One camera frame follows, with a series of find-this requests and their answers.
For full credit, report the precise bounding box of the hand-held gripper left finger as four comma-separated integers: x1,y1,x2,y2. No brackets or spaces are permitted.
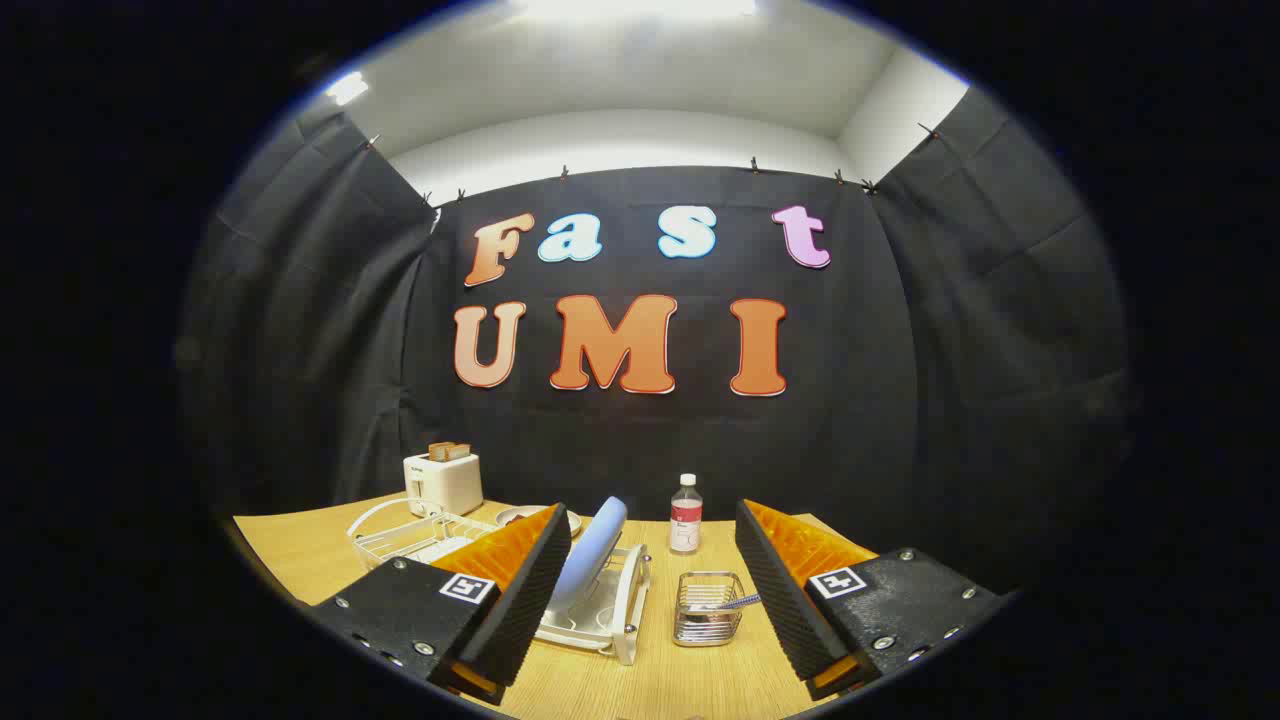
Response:
310,503,572,704

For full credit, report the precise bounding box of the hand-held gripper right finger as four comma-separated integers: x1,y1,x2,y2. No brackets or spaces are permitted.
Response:
735,498,1006,701

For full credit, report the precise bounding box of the spoon with blue checkered handle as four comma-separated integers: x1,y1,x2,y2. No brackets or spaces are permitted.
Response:
690,593,762,626

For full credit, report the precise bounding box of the blue plate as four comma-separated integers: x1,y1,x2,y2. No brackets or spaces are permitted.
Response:
548,497,629,616

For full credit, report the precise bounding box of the metal wire basket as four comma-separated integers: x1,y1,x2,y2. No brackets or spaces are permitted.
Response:
673,571,745,648

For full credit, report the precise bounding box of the white wire dish rack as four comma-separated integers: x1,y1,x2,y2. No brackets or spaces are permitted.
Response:
347,498,653,666

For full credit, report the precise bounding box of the white oval plate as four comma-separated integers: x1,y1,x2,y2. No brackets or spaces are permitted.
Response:
495,505,582,536

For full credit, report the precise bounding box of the clear bottle with red label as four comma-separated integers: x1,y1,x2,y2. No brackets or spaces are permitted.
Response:
669,473,704,555

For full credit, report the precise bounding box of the white toaster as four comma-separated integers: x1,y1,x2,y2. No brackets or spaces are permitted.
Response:
403,452,484,517

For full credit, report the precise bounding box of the long ceiling light panel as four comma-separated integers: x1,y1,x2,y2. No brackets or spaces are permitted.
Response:
515,0,758,19

